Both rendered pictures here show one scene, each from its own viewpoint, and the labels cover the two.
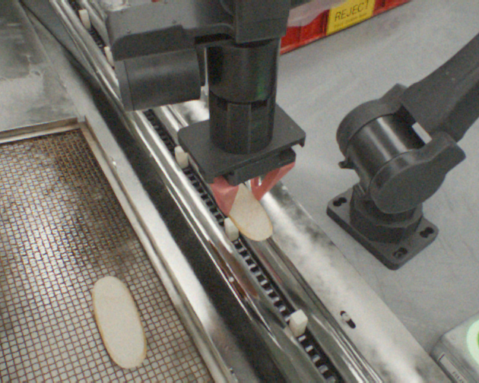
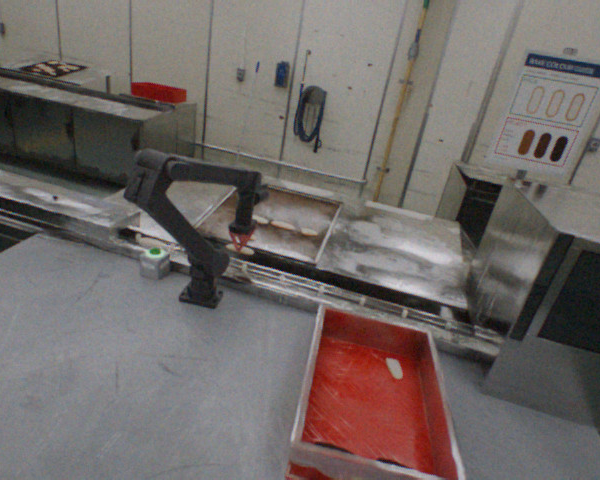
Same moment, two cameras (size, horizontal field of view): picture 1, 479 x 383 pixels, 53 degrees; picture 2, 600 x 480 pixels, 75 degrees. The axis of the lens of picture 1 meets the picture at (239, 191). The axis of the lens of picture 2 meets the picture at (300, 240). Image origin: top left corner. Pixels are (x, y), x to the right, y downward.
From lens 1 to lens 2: 1.49 m
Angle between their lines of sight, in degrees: 94
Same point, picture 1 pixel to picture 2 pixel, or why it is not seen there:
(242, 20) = not seen: hidden behind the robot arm
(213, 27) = not seen: hidden behind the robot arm
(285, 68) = (300, 348)
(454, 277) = (167, 292)
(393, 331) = (182, 260)
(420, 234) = (184, 296)
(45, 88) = (344, 269)
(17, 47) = (379, 277)
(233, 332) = not seen: hidden behind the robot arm
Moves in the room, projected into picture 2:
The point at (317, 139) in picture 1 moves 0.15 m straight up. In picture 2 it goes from (249, 318) to (254, 275)
